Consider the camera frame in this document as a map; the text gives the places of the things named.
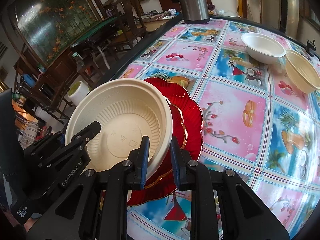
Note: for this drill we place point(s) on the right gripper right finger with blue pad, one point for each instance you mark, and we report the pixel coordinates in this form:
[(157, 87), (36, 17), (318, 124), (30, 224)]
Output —
[(243, 214)]

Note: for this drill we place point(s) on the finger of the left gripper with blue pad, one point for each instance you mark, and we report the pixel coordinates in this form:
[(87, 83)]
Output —
[(72, 144)]

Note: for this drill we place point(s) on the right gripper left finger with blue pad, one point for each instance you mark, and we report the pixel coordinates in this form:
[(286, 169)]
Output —
[(95, 205)]

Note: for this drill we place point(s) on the red glass plate with sticker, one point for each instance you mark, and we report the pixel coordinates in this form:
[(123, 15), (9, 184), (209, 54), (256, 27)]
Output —
[(161, 183)]

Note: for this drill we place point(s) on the beige plastic bowl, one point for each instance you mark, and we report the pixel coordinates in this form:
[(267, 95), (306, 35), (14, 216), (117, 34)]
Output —
[(301, 72), (127, 110)]

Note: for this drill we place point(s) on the red glass plate with lettering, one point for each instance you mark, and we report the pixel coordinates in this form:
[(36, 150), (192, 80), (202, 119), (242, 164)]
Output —
[(186, 115)]

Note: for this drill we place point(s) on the white tape roll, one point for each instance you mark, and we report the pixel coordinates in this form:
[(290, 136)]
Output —
[(78, 92)]

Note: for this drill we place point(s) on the colourful printed tablecloth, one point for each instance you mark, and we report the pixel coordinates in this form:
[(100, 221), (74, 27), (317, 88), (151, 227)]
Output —
[(255, 120)]

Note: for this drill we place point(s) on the green mahjong table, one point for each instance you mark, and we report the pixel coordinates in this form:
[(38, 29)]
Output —
[(99, 35)]

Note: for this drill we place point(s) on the framed floral painting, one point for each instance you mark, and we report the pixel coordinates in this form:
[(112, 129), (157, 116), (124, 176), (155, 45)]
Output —
[(50, 26)]

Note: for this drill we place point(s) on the dark wooden chair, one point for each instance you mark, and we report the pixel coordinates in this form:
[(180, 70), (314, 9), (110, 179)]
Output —
[(131, 24)]

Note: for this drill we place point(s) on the small white foam bowl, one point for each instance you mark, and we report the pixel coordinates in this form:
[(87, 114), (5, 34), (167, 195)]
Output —
[(263, 48)]

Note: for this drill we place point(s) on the small black jar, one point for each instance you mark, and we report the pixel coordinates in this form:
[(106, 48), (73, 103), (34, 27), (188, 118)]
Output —
[(311, 48)]

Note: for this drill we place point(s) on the stainless steel thermos jug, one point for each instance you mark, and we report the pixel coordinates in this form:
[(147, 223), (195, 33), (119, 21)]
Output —
[(194, 11)]

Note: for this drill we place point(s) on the tall standing air conditioner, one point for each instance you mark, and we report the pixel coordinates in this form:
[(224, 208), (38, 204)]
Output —
[(289, 17)]

